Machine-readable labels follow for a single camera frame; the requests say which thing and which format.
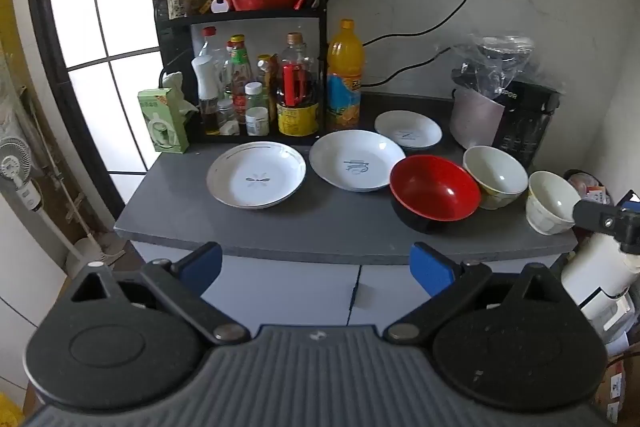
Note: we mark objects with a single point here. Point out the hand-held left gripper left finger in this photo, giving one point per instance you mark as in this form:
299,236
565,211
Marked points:
202,266

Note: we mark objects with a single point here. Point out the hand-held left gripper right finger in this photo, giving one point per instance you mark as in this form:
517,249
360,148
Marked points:
431,271

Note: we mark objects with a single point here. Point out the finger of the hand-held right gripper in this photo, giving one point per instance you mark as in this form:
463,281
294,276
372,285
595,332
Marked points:
597,217

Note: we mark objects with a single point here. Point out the white ribbed bowl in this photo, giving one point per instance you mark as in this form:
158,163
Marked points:
547,202

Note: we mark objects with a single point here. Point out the white plate with flower print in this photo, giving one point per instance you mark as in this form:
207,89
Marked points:
256,174

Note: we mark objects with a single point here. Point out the large white plate blue print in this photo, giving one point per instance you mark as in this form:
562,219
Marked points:
350,152

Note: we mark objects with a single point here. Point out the colourful packets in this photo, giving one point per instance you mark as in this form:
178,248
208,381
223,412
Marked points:
592,192

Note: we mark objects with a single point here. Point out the red bowl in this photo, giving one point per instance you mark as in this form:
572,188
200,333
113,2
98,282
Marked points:
432,187

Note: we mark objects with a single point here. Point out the white cabinet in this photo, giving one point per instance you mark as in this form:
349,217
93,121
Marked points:
300,287

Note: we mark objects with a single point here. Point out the cream bowl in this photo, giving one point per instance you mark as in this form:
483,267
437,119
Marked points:
495,174

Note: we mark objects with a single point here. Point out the black rice cooker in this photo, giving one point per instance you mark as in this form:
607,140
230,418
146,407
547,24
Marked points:
530,117

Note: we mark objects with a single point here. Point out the small white plate blue print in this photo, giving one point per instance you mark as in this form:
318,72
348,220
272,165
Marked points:
407,127

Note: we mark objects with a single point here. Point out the green cardboard box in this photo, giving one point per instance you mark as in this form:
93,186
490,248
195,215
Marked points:
160,122

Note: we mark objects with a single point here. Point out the white bottle with white cap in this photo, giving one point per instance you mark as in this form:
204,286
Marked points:
257,122

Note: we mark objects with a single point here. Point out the clear salt jar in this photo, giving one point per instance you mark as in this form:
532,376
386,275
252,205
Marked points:
226,113

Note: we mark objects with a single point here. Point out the pale pink pot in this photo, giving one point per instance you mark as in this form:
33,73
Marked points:
475,119

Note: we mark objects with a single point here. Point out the small jar with white lid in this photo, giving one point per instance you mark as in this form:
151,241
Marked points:
253,94

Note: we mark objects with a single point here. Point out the white cloth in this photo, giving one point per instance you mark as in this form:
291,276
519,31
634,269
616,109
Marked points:
174,81

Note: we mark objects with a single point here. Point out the oil spray bottle white cap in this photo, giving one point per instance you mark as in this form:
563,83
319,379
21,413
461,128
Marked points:
206,77

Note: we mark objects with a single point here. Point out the clear plastic bag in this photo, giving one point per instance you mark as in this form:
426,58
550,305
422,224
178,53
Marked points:
495,57

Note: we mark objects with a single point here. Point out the white standing fan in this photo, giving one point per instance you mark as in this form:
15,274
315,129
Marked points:
20,177

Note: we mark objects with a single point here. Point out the brown chili oil bottle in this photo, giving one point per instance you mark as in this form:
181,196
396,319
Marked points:
267,72

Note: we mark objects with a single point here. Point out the sauce bottle red label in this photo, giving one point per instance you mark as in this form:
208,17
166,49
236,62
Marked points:
239,62

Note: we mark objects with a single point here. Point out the orange juice bottle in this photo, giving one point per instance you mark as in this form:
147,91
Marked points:
344,72

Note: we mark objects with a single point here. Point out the black kitchen rack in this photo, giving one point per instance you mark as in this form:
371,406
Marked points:
172,24

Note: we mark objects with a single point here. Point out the yellow plastic bag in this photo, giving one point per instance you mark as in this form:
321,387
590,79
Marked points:
7,412

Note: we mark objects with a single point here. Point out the white plug adapter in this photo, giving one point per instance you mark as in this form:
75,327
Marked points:
219,5

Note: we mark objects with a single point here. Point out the black window frame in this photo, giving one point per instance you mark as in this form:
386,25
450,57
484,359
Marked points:
47,32

